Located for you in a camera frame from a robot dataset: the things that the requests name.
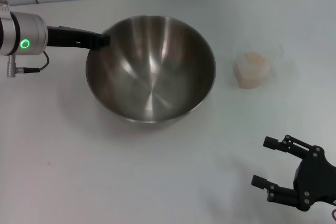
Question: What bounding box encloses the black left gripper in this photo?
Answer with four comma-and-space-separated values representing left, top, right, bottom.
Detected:
46, 26, 112, 51

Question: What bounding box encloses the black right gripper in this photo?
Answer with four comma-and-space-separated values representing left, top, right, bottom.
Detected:
250, 134, 336, 212

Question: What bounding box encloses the stainless steel mixing bowl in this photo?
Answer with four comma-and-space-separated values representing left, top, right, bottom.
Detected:
85, 15, 217, 124

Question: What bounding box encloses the black cable with silver plug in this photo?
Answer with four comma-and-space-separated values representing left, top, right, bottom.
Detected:
7, 50, 50, 78

